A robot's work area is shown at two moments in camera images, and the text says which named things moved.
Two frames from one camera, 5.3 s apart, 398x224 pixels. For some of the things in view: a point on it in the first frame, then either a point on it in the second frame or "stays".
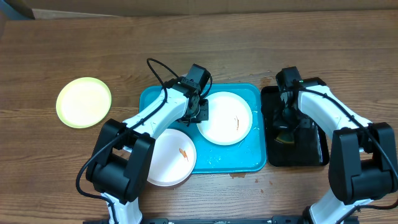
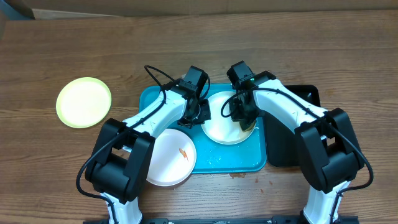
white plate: x=174 y=158 stays
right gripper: x=283 y=124 to x=236 y=107
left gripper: x=203 y=116 stays
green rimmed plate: x=83 y=102 stays
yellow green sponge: x=287 y=137 to x=250 y=128
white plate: x=230 y=117 stays
